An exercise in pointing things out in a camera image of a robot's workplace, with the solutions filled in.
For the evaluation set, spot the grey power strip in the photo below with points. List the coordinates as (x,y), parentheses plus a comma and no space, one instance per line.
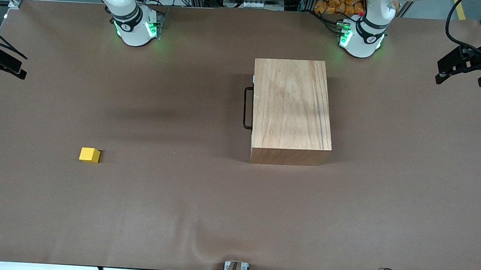
(254,4)

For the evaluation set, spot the pile of orange packets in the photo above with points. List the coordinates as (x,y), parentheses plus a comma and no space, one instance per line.
(336,3)

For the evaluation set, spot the wooden cabinet box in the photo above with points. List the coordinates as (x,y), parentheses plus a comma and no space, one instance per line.
(292,109)

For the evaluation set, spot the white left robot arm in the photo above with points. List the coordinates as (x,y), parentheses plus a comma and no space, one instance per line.
(367,38)

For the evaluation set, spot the yellow wooden block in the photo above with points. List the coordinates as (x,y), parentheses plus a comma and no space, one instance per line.
(89,154)

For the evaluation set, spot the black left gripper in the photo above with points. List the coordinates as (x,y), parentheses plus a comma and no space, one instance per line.
(473,58)

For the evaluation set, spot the brown table cover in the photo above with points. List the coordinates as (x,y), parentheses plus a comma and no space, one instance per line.
(219,213)

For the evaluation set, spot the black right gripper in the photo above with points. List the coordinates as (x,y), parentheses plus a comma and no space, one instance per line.
(2,61)

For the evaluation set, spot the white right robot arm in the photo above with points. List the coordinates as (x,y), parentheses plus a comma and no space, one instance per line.
(130,28)

